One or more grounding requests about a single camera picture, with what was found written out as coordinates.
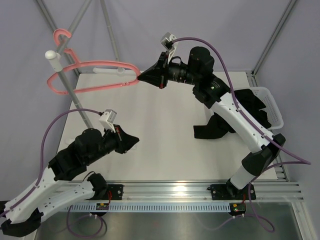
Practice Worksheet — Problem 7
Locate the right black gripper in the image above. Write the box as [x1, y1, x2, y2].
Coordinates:
[138, 51, 200, 90]

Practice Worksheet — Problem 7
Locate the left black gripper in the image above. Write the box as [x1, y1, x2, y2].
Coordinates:
[86, 124, 140, 165]

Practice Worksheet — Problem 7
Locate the black shirt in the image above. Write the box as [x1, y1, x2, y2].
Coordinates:
[193, 88, 272, 140]

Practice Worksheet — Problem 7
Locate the silver white garment rack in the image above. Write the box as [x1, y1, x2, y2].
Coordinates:
[45, 0, 138, 128]

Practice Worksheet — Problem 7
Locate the pink plastic hanger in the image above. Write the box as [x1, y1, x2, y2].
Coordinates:
[46, 28, 141, 96]

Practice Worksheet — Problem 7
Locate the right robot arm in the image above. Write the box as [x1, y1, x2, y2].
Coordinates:
[137, 46, 286, 199]

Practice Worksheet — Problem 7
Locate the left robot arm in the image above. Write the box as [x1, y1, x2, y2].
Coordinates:
[0, 125, 139, 238]

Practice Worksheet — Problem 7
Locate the white perforated plastic basket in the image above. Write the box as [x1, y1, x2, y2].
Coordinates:
[250, 87, 284, 130]

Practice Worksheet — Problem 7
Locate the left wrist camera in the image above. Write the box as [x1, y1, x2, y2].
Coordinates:
[99, 109, 117, 133]

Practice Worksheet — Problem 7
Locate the white slotted cable duct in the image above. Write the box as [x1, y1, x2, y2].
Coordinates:
[70, 202, 231, 213]

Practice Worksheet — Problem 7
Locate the aluminium frame post right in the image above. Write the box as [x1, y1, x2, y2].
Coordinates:
[251, 0, 299, 77]

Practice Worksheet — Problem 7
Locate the aluminium mounting rail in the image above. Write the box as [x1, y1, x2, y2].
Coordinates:
[43, 181, 305, 203]

